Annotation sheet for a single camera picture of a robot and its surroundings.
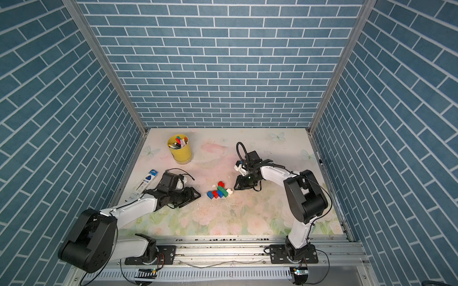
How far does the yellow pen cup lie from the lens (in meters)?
0.97

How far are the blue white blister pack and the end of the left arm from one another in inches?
10.3

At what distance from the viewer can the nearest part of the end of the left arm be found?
2.16ft

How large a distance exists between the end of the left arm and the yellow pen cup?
234 millimetres

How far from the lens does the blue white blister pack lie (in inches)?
36.0

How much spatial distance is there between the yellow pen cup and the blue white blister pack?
144 mm
